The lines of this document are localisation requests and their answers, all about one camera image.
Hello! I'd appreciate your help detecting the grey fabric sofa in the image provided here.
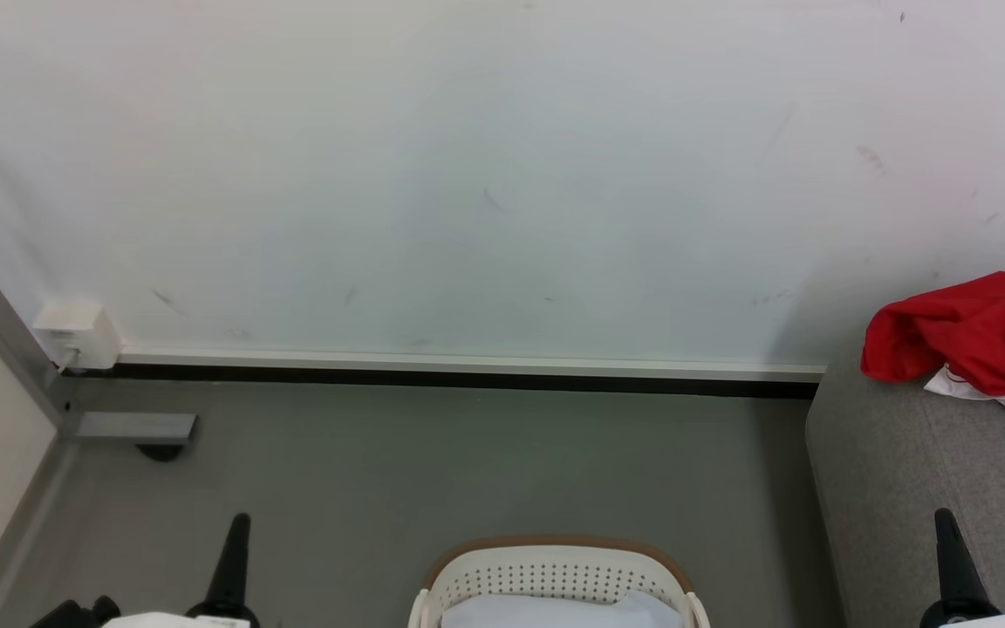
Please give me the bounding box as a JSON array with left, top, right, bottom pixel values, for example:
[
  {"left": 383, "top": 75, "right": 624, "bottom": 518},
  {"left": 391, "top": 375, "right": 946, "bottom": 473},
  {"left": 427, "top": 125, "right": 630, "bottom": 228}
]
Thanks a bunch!
[{"left": 803, "top": 331, "right": 1005, "bottom": 628}]

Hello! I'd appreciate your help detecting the grey metal table leg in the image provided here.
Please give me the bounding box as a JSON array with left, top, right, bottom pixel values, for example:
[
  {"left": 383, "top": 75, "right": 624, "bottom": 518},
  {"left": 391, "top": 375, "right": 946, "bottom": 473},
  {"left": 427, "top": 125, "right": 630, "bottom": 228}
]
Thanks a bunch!
[{"left": 0, "top": 252, "right": 199, "bottom": 447}]

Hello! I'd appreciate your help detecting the white and black baseboard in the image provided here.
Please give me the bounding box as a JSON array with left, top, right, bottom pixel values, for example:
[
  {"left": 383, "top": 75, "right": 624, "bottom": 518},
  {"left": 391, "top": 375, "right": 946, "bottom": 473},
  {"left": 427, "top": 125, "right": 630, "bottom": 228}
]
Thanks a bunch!
[{"left": 66, "top": 348, "right": 827, "bottom": 401}]

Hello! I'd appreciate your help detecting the white wall socket box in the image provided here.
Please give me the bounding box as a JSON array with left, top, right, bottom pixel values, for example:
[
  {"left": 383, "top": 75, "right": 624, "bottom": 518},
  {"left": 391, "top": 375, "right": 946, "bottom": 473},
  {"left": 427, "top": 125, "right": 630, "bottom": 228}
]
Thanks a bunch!
[{"left": 33, "top": 300, "right": 122, "bottom": 372}]

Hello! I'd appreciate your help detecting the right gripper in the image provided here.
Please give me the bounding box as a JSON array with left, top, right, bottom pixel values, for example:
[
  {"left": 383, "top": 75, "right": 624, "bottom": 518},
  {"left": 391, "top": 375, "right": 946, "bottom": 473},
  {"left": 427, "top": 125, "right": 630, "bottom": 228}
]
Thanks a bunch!
[{"left": 920, "top": 509, "right": 1005, "bottom": 628}]

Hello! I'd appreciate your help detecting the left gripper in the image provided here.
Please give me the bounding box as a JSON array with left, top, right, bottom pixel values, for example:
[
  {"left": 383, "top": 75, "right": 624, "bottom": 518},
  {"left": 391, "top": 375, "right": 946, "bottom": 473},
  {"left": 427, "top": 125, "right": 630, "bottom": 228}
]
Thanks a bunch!
[{"left": 106, "top": 513, "right": 261, "bottom": 628}]

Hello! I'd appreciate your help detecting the beige perforated laundry basket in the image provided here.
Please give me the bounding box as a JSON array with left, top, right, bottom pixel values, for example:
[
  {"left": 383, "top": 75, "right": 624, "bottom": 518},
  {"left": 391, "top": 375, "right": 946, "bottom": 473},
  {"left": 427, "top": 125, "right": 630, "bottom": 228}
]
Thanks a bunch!
[{"left": 407, "top": 535, "right": 713, "bottom": 628}]

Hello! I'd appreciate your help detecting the white cloth garment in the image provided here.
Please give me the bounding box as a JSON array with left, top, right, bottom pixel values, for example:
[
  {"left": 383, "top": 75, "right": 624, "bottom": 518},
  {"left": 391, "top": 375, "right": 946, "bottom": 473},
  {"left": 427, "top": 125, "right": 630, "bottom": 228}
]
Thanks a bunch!
[{"left": 440, "top": 590, "right": 685, "bottom": 628}]

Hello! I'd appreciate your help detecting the red garment with white trim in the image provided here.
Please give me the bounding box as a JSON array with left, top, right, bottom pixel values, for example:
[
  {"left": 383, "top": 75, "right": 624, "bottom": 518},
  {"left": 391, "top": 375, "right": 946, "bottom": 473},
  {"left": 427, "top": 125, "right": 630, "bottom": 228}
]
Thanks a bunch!
[{"left": 860, "top": 270, "right": 1005, "bottom": 460}]

